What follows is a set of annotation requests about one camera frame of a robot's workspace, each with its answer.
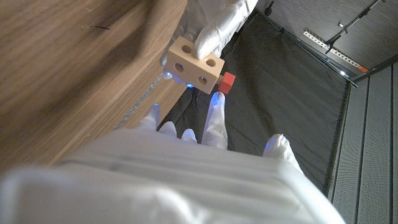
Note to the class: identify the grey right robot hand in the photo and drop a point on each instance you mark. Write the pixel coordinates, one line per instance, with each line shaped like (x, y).
(171, 186)

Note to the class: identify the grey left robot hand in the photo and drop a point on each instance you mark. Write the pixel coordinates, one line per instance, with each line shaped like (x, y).
(217, 18)

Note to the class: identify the wooden block with holes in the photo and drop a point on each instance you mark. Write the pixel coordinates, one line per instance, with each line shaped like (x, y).
(192, 70)

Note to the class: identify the red-headed wooden screw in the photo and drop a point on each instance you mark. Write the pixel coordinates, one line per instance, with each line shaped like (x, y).
(227, 82)

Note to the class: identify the grey tape outline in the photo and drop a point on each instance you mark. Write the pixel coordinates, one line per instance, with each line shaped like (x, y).
(140, 101)

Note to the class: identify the black backdrop curtain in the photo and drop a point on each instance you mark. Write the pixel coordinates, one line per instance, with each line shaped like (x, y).
(280, 93)

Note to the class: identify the black thin metal rod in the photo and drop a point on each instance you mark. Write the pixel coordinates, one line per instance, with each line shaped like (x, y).
(351, 23)

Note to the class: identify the white perforated metal rail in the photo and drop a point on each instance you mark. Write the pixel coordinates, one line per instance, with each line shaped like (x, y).
(335, 52)

